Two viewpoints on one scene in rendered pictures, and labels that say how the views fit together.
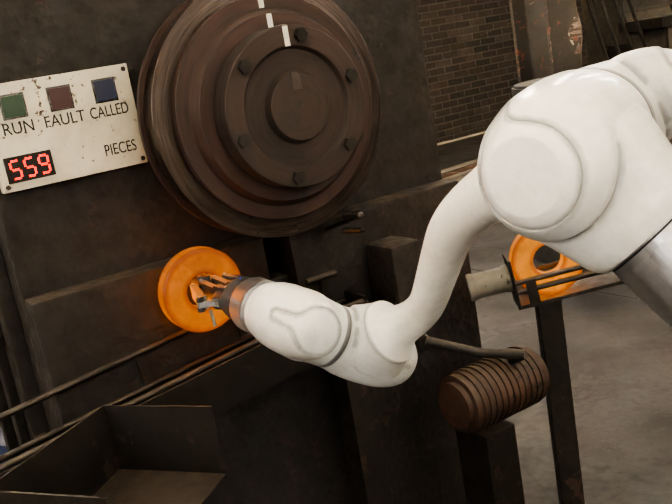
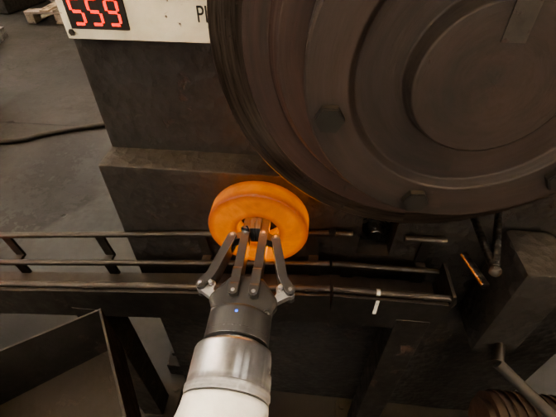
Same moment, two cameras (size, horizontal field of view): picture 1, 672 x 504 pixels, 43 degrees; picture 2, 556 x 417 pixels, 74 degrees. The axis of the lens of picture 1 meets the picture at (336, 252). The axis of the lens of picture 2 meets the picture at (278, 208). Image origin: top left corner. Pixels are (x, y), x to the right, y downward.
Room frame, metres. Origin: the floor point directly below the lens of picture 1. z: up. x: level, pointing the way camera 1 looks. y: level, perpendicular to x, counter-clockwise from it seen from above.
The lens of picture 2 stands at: (1.20, -0.01, 1.23)
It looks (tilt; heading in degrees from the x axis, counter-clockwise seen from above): 43 degrees down; 36
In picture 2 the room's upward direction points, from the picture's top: straight up
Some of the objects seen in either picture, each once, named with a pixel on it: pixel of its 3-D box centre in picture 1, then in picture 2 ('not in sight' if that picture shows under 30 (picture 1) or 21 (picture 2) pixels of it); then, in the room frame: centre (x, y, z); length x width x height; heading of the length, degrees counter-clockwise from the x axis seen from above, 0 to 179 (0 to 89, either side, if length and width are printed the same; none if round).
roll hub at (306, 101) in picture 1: (293, 107); (482, 70); (1.52, 0.03, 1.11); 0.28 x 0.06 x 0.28; 121
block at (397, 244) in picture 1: (399, 295); (507, 294); (1.74, -0.12, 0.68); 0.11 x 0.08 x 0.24; 31
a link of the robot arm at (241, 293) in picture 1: (260, 306); (231, 372); (1.31, 0.13, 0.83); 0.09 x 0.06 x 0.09; 121
